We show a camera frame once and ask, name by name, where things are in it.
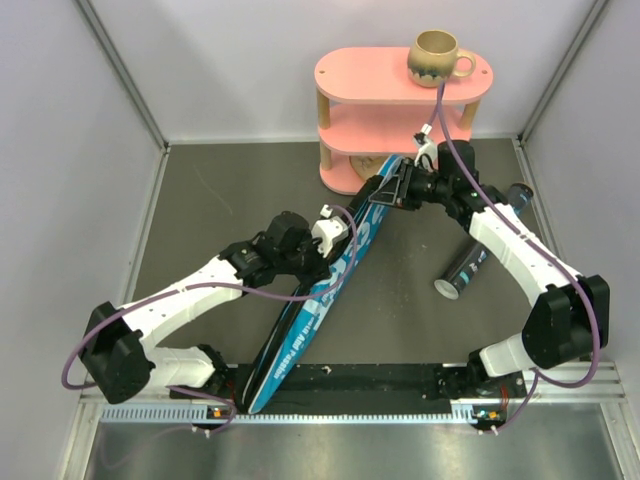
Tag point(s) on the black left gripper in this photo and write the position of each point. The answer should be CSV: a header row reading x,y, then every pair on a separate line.
x,y
321,269

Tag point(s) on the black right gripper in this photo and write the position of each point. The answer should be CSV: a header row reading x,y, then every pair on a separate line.
x,y
388,193

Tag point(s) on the blue sport racket bag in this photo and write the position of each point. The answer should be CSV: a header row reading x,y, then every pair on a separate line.
x,y
298,322

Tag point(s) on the black shuttlecock tube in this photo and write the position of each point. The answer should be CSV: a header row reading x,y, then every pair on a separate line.
x,y
468,260

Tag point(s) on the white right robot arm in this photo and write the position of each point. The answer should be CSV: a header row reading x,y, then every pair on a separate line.
x,y
569,315

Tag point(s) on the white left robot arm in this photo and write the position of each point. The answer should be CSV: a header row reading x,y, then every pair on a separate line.
x,y
125,357

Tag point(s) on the round painted beige coaster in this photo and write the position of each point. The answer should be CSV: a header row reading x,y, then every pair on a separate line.
x,y
367,166

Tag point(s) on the pink three-tier shelf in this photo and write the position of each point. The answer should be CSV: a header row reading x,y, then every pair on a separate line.
x,y
367,106

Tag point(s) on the beige ceramic mug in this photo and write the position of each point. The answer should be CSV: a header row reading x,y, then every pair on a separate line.
x,y
435,57

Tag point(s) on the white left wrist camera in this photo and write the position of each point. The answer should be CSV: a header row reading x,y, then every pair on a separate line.
x,y
329,229

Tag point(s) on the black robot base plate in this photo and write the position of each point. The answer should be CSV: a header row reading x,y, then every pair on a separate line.
x,y
334,389

